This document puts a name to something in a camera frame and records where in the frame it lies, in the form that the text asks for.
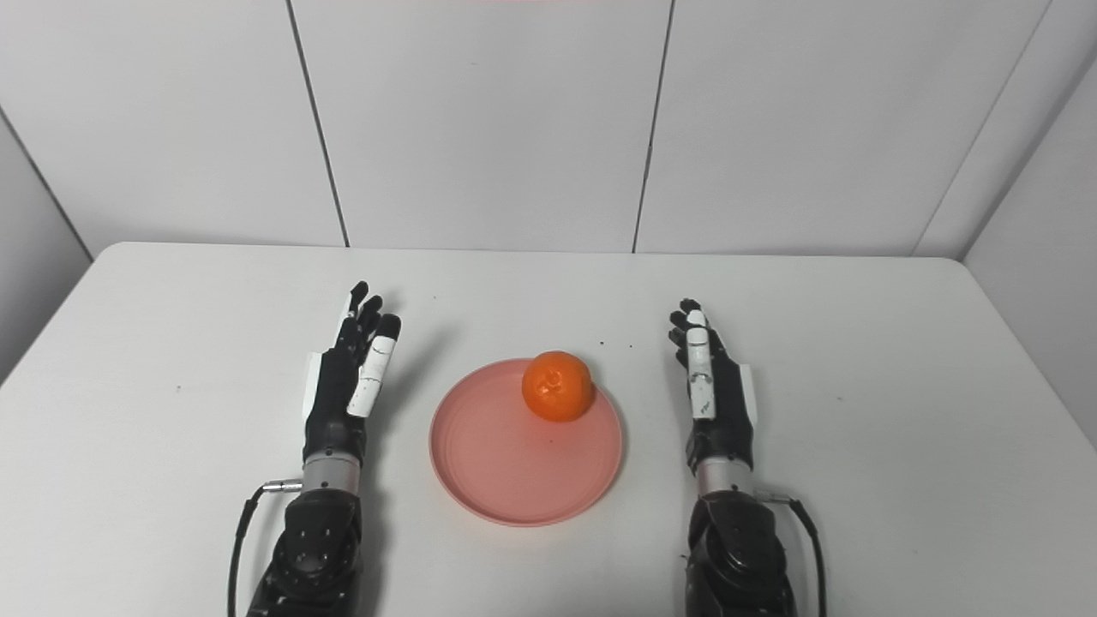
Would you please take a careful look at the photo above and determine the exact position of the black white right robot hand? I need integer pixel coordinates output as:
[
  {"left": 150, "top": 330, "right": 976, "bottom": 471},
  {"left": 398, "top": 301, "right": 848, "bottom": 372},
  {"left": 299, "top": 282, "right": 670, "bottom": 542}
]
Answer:
[{"left": 668, "top": 298, "right": 759, "bottom": 474}]

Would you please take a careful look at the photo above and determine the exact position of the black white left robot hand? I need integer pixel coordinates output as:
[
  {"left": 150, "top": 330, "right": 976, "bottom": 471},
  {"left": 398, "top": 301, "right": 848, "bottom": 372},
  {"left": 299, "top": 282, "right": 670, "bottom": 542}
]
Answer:
[{"left": 301, "top": 281, "right": 403, "bottom": 465}]

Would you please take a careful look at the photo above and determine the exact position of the orange fruit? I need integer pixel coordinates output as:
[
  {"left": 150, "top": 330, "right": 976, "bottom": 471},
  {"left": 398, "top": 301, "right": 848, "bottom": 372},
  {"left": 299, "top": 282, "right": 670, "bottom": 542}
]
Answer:
[{"left": 521, "top": 350, "right": 596, "bottom": 424}]

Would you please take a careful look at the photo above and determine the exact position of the pink round plate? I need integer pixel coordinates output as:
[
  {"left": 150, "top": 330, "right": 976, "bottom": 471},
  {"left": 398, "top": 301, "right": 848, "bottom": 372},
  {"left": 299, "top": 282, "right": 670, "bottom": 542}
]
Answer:
[{"left": 429, "top": 358, "right": 625, "bottom": 528}]

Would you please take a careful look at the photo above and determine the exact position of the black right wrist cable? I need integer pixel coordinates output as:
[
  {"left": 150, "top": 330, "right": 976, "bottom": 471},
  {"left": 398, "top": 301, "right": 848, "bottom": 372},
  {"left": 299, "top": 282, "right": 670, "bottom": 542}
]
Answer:
[{"left": 752, "top": 488, "right": 829, "bottom": 617}]

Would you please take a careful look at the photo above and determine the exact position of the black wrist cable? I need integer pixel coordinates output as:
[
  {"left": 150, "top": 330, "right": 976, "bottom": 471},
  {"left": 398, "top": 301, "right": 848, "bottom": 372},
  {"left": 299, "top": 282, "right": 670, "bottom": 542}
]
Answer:
[
  {"left": 752, "top": 488, "right": 829, "bottom": 617},
  {"left": 226, "top": 480, "right": 306, "bottom": 617}
]

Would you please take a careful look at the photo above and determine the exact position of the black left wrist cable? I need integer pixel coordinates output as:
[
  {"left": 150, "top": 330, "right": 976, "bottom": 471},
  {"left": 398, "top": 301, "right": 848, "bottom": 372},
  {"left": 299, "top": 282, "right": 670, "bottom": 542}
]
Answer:
[{"left": 226, "top": 480, "right": 306, "bottom": 617}]

